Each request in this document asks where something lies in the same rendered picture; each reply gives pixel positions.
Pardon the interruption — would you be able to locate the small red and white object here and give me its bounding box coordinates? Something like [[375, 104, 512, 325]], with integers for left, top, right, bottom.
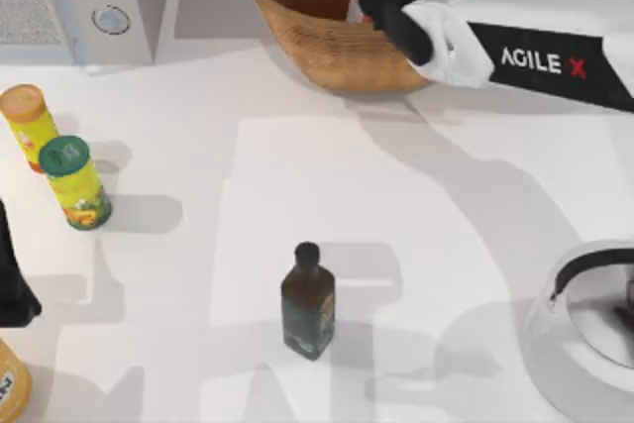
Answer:
[[348, 0, 373, 26]]

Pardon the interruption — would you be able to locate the wooden basket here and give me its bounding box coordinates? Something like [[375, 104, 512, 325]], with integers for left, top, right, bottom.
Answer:
[[247, 0, 501, 94]]

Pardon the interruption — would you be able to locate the pale microwave oven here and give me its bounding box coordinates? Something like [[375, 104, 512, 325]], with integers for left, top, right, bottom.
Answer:
[[0, 0, 175, 67]]

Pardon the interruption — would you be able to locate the small grey microwave knob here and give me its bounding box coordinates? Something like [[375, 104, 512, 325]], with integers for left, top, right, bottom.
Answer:
[[91, 4, 133, 37]]

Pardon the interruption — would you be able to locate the dark green bottle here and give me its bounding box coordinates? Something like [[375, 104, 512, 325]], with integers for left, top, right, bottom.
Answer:
[[279, 241, 337, 361]]

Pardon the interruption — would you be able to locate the yellow can with green lid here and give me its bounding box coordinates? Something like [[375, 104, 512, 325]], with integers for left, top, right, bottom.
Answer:
[[38, 135, 114, 232]]

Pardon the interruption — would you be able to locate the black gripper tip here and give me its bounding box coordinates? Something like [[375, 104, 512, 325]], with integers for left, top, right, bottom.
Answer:
[[0, 197, 44, 330]]

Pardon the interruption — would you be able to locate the yellow cup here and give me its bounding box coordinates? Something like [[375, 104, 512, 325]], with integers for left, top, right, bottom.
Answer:
[[0, 337, 34, 423]]

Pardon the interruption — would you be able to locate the white kettle with black handle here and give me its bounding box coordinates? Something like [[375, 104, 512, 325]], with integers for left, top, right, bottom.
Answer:
[[521, 239, 634, 423]]

